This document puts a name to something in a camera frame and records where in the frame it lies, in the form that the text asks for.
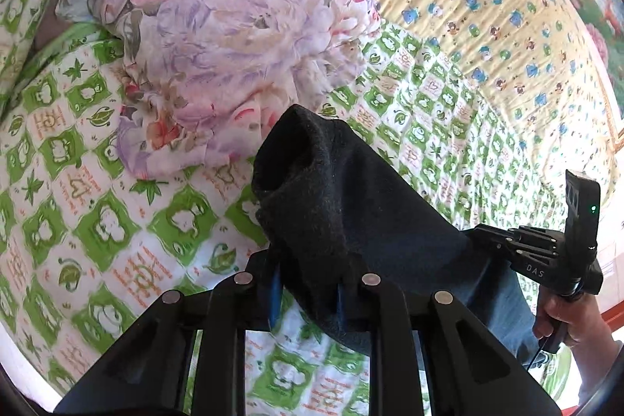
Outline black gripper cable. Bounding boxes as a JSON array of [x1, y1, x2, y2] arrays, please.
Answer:
[[523, 323, 561, 371]]

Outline floral pastel quilt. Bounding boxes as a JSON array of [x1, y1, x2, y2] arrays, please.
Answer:
[[55, 0, 384, 181]]

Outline yellow animal print sheet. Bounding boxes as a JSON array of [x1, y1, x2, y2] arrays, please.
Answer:
[[344, 0, 624, 207]]

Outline green checked pillow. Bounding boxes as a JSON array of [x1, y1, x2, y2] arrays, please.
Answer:
[[0, 0, 115, 115]]

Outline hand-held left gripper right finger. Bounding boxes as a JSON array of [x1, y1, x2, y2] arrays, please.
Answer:
[[335, 274, 562, 416]]

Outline dark pants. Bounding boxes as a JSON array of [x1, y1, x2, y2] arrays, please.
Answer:
[[252, 103, 543, 365]]

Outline person's right forearm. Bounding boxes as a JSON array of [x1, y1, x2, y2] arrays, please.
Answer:
[[574, 338, 624, 408]]

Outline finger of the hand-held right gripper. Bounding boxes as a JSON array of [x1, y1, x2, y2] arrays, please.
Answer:
[[469, 223, 560, 254], [492, 245, 560, 271]]

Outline green checked bed sheet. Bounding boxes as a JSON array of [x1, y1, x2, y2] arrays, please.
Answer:
[[0, 19, 605, 416]]

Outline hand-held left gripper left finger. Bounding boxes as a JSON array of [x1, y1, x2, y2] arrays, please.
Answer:
[[53, 249, 284, 416]]

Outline person's right hand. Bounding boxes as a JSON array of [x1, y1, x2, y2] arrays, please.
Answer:
[[531, 293, 621, 351]]

